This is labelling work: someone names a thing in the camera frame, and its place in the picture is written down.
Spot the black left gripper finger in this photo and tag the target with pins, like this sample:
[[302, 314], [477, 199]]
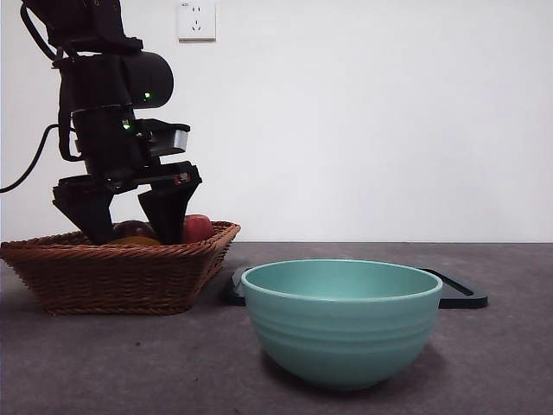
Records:
[[168, 212], [88, 212]]

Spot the brown kiwi fruit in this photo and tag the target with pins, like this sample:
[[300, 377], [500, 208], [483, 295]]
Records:
[[136, 240]]

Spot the teal ceramic bowl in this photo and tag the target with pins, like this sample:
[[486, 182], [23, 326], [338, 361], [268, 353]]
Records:
[[345, 346]]

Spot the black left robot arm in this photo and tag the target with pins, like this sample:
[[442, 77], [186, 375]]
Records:
[[99, 82]]

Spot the dark red apple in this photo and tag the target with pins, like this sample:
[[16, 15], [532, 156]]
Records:
[[134, 228]]

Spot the brown wicker basket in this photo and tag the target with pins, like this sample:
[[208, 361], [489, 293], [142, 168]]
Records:
[[112, 276]]

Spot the dark rectangular tray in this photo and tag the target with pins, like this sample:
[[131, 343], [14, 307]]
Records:
[[462, 298]]

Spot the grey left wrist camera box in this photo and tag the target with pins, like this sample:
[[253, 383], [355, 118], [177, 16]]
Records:
[[175, 142]]

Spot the white wall socket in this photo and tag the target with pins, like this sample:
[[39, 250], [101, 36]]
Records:
[[198, 21]]

